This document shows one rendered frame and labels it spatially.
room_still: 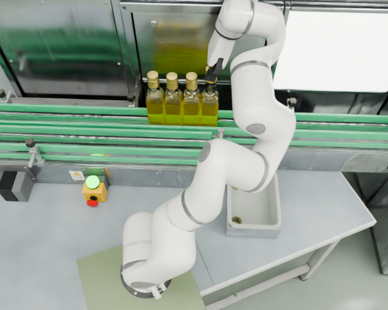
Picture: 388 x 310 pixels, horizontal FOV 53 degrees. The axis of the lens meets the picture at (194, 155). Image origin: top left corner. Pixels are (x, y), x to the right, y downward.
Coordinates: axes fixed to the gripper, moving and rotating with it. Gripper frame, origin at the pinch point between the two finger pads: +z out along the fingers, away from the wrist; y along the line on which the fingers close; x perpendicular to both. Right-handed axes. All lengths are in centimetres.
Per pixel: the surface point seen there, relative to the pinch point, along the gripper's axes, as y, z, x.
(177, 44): -12.5, 4.3, -10.5
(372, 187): -17, 65, 104
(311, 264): 23, 79, 73
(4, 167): 17, 50, -59
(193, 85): 1.6, 6.2, -3.8
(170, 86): 2.1, 8.1, -10.2
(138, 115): -3.0, 31.3, -17.6
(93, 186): 22, 43, -28
